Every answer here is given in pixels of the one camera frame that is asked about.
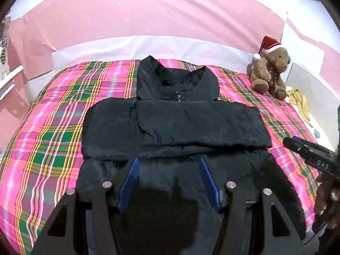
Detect pink green plaid blanket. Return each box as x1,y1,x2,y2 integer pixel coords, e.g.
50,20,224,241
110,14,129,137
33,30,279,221
0,58,322,255

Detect person's right hand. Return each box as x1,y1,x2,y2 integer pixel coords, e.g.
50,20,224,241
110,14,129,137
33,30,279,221
314,170,340,229

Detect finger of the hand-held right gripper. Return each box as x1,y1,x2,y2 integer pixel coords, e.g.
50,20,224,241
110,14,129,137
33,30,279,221
283,136,312,162

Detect brown teddy bear santa hat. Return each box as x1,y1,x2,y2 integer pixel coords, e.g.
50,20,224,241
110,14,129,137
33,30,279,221
246,35,291,101

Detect yellow crumpled cloth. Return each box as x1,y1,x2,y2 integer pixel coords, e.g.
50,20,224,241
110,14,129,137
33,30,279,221
288,86,315,128

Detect white side board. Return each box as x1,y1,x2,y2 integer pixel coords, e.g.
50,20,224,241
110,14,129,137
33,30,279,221
285,63,340,152

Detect patterned hanging cloth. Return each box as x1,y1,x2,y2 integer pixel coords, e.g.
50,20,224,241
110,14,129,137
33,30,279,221
0,16,11,65

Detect white bed headboard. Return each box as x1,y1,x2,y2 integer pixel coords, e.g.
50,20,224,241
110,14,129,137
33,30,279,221
50,35,257,72

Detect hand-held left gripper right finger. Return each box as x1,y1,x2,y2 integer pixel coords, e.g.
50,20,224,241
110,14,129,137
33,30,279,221
198,157,306,255

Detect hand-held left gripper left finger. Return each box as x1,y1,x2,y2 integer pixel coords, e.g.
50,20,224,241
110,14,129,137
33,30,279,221
32,157,140,255

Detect black hooded jacket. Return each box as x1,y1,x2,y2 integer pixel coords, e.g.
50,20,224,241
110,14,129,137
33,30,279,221
76,55,306,255

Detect white plastic rack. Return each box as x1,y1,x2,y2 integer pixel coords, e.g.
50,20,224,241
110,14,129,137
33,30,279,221
0,66,25,100

